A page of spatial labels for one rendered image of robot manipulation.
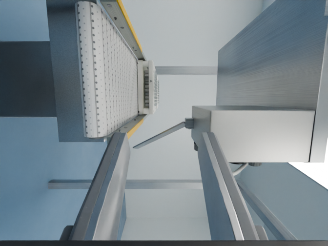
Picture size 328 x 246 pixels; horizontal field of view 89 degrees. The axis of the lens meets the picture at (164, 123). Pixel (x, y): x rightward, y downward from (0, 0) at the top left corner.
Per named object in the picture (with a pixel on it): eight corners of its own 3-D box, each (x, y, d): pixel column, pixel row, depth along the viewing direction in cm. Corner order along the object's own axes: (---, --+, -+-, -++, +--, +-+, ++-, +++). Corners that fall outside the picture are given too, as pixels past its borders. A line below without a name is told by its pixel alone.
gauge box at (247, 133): (208, 163, 33) (309, 163, 33) (210, 110, 32) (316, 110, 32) (191, 137, 55) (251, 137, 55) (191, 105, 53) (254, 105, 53)
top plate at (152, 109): (152, 111, 102) (155, 111, 102) (149, 114, 78) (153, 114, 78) (152, 69, 99) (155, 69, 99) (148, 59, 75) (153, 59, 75)
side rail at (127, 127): (106, 144, 34) (122, 144, 34) (106, 136, 34) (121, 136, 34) (152, 108, 165) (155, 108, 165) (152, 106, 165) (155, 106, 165)
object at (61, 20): (58, 142, 37) (104, 142, 37) (45, -2, 33) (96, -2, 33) (140, 108, 165) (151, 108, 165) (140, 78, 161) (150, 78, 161)
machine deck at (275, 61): (304, 163, 33) (324, 163, 33) (332, -56, 28) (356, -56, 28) (213, 121, 94) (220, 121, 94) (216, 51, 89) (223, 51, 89)
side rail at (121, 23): (99, 2, 31) (116, 2, 31) (98, -8, 30) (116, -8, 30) (152, 80, 161) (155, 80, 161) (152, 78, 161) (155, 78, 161)
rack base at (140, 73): (144, 111, 102) (148, 111, 102) (138, 114, 78) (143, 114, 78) (143, 69, 99) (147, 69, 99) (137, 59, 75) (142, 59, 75)
